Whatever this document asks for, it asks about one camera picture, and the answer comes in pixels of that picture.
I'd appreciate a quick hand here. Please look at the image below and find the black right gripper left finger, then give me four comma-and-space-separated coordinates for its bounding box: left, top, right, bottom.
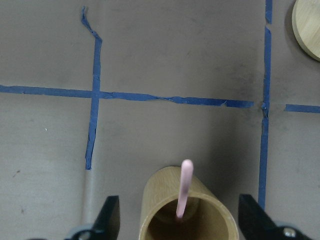
64, 195, 121, 240

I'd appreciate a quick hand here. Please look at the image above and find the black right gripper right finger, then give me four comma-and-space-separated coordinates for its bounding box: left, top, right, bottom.
238, 194, 310, 240

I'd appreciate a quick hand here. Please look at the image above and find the pink chopstick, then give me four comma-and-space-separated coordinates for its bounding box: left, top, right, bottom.
175, 159, 194, 221

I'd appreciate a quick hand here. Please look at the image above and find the bamboo cylinder holder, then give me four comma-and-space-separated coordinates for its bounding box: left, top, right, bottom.
138, 166, 240, 240

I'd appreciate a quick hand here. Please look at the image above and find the wooden mug tree stand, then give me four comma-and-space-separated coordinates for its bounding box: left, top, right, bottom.
292, 0, 320, 62

